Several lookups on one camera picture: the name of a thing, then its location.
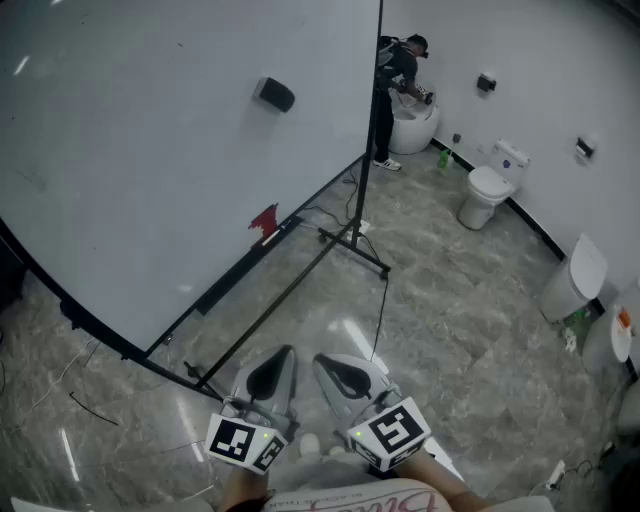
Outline white toilet with orange label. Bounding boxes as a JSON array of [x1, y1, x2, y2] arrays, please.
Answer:
[[582, 294, 640, 377]]

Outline large white whiteboard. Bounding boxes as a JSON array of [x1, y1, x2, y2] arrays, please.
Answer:
[[0, 0, 384, 357]]

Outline person's white printed shirt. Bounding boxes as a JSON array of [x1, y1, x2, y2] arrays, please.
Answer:
[[264, 477, 481, 512]]

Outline black pen tray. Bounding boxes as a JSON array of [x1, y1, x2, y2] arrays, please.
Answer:
[[194, 214, 305, 316]]

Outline black power cable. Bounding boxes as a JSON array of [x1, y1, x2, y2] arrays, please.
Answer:
[[370, 272, 392, 362]]

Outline round white toilet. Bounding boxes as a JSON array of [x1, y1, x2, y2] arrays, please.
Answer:
[[388, 89, 442, 155]]

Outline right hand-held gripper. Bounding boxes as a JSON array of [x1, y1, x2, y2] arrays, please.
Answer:
[[312, 353, 432, 474]]

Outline black whiteboard stand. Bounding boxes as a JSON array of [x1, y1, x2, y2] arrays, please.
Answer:
[[144, 0, 392, 404]]

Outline person's right forearm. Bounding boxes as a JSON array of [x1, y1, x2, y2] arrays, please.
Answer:
[[394, 447, 501, 512]]

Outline white toilet with tank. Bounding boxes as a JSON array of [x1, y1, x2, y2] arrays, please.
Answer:
[[457, 138, 531, 231]]

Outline red magnetic patch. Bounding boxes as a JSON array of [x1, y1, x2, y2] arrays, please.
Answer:
[[245, 202, 280, 236]]

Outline white toilet with raised lid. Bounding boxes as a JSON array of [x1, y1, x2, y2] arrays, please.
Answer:
[[539, 232, 610, 324]]

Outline black whiteboard eraser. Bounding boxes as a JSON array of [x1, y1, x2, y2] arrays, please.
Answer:
[[252, 76, 296, 114]]

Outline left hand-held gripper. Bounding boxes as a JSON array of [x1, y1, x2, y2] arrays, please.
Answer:
[[204, 345, 300, 475]]

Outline person's left forearm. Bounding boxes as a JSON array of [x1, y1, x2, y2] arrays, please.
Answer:
[[217, 462, 274, 512]]

